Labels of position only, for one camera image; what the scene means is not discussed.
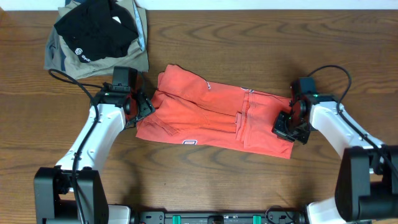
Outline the red soccer t-shirt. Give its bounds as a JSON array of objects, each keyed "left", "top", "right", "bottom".
[{"left": 136, "top": 65, "right": 293, "bottom": 159}]

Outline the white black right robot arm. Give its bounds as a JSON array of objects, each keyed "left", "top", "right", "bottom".
[{"left": 272, "top": 93, "right": 397, "bottom": 223}]

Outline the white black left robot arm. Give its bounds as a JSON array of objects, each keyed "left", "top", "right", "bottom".
[{"left": 34, "top": 90, "right": 155, "bottom": 223}]

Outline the khaki folded garment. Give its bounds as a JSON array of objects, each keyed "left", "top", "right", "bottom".
[{"left": 60, "top": 0, "right": 149, "bottom": 79}]

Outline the light blue folded garment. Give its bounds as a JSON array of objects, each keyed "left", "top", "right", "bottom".
[{"left": 132, "top": 0, "right": 146, "bottom": 51}]

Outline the black folded garment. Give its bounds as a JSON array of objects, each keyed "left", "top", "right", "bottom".
[{"left": 54, "top": 0, "right": 139, "bottom": 63}]

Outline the grey folded garment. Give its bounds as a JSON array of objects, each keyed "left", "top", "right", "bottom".
[{"left": 44, "top": 28, "right": 66, "bottom": 72}]

